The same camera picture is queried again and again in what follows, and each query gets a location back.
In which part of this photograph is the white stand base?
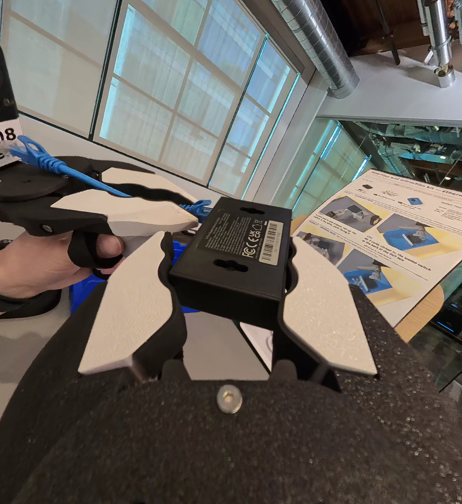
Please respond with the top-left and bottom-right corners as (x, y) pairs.
(239, 319), (276, 371)

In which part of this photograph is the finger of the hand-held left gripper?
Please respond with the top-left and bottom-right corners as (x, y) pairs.
(101, 167), (198, 205)
(50, 189), (201, 237)

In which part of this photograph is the black wristband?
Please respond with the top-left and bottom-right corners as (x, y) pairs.
(0, 239), (63, 322)

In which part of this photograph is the blue plastic bin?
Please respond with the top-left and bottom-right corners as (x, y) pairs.
(70, 237), (201, 316)

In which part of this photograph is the blue ethernet cable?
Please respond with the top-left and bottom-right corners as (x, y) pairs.
(11, 136), (213, 221)

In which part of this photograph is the printed instruction poster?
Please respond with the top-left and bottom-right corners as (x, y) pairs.
(294, 170), (462, 327)

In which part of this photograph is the black network switch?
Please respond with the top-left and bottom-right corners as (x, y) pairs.
(168, 197), (293, 331)

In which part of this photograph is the person's left hand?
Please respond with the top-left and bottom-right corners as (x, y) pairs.
(0, 233), (125, 300)

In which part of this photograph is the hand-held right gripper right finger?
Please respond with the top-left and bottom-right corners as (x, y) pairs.
(272, 237), (379, 380)

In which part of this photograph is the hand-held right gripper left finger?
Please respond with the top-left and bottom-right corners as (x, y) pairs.
(77, 233), (188, 379)

